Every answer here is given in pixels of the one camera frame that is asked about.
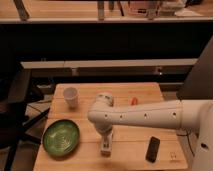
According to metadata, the white plastic bottle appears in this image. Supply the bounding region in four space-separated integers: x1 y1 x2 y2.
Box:
101 141 112 156

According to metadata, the black office chair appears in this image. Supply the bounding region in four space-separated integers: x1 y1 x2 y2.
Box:
0 61 49 171

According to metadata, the black phone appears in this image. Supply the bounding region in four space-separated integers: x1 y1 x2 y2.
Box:
146 137 160 163

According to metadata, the black cable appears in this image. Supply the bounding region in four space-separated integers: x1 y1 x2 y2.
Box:
184 131 198 161

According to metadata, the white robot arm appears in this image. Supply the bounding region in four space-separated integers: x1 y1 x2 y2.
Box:
87 93 213 171

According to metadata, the green ceramic bowl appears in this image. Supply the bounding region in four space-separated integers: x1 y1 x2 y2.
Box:
42 119 80 157

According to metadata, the white paper cup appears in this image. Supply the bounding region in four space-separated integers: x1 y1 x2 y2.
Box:
63 87 78 108

